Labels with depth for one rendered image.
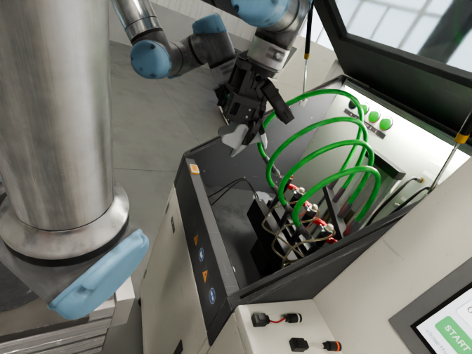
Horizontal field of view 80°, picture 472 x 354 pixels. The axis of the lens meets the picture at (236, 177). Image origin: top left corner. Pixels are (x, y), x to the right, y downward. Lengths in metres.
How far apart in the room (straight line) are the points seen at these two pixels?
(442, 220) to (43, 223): 0.66
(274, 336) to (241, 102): 0.49
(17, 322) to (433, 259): 0.71
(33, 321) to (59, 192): 0.31
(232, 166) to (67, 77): 1.07
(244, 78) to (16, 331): 0.54
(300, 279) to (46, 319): 0.49
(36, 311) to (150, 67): 0.47
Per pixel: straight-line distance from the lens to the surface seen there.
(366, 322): 0.73
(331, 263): 0.71
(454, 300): 0.67
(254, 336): 0.66
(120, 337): 1.69
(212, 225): 0.87
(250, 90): 0.59
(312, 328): 0.75
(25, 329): 0.53
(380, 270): 0.72
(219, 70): 0.74
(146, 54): 0.64
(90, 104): 0.22
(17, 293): 0.53
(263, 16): 0.45
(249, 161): 1.25
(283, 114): 0.64
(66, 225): 0.29
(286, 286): 0.70
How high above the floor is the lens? 1.50
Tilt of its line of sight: 28 degrees down
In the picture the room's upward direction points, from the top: 25 degrees clockwise
